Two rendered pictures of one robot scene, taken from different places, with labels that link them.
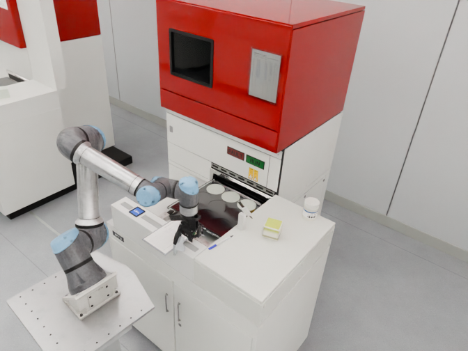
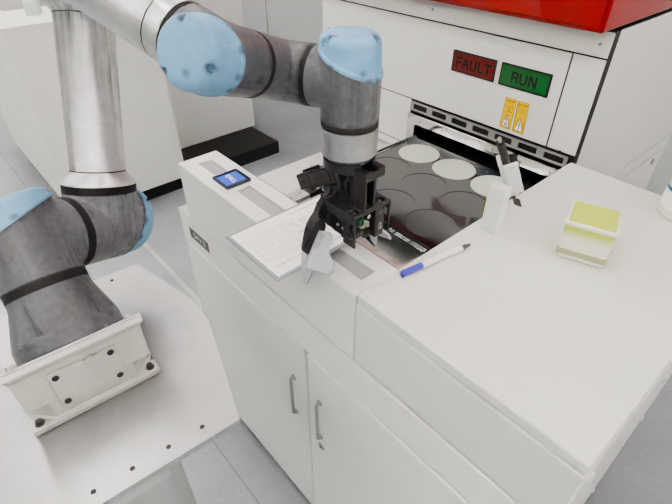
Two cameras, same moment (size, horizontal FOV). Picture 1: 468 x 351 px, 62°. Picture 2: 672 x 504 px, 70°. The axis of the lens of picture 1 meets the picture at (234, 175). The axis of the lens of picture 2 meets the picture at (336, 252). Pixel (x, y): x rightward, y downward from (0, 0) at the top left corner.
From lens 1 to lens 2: 0.98 m
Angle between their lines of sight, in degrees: 11
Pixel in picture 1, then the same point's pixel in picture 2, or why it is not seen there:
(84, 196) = (73, 107)
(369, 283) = not seen: outside the picture
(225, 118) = not seen: outside the picture
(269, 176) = (559, 114)
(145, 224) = (243, 206)
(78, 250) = (33, 244)
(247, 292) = (531, 422)
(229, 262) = (462, 315)
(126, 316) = (157, 440)
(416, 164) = not seen: outside the picture
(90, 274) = (60, 315)
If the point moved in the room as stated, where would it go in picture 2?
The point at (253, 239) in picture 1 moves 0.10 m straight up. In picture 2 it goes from (528, 259) to (545, 205)
